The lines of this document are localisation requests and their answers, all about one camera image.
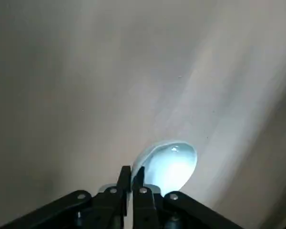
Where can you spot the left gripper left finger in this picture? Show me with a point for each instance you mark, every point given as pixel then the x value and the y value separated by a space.
pixel 105 210

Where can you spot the small white crucible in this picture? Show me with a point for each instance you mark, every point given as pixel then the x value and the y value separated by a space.
pixel 171 167

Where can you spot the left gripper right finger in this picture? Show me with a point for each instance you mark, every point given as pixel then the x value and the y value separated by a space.
pixel 145 210

